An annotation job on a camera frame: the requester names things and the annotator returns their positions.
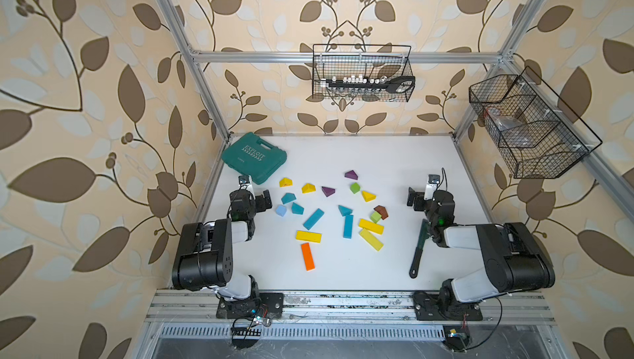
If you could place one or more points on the wire basket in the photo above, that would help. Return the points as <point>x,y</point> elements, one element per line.
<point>336,61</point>
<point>561,138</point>

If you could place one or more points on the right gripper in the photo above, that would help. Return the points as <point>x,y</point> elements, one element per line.
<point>420,197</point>

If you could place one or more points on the yellow rectangular block right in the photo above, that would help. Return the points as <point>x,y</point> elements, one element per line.
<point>371,226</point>

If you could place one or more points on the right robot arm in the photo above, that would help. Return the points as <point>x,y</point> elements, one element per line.
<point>512,259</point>

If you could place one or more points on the teal trapezoid block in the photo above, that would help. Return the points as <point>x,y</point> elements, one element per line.
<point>297,209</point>

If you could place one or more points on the purple triangle block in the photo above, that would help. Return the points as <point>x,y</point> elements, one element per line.
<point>351,174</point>
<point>328,191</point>

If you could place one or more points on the plastic bag in basket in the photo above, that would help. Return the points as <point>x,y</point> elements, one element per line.
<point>509,131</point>

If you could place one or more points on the socket set rail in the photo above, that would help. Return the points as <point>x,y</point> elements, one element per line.
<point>398,85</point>

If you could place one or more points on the back wire basket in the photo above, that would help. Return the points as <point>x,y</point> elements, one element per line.
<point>336,61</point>

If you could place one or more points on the teal triangle block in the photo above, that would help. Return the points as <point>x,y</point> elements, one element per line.
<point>288,198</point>
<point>344,211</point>

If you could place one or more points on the yellow triangle block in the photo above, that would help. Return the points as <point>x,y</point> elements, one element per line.
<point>368,196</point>
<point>308,188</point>
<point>285,182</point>

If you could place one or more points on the brown block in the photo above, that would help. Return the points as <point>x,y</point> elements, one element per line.
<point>382,211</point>

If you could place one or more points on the light green cube lower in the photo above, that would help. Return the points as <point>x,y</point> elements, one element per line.
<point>375,217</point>

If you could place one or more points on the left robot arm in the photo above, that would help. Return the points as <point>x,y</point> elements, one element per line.
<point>204,258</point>

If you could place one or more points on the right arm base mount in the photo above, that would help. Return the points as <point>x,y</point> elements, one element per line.
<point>444,307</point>

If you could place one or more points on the right wire basket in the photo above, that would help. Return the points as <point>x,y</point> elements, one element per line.
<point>561,138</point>

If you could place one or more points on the orange rectangular block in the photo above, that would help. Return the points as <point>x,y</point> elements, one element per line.
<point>307,257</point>

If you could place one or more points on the yellow rectangular block left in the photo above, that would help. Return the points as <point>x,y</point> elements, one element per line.
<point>308,236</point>

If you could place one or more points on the green plastic tool case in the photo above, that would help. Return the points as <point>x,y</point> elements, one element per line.
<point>253,156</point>

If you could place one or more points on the lime yellow rectangular block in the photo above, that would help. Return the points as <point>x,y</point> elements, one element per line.
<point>371,239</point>

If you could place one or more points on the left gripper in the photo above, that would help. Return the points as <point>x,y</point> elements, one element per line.
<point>264,201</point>

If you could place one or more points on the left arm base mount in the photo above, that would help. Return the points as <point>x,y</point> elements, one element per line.
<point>259,306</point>

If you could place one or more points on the green cube upper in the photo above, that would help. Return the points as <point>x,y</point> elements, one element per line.
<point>355,188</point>

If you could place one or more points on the teal long block diagonal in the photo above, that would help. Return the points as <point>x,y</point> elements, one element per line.
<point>313,219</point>

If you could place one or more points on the teal long block upright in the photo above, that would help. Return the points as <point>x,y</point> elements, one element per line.
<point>348,227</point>

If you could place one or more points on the light blue cube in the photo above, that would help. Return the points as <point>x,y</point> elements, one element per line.
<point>281,210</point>

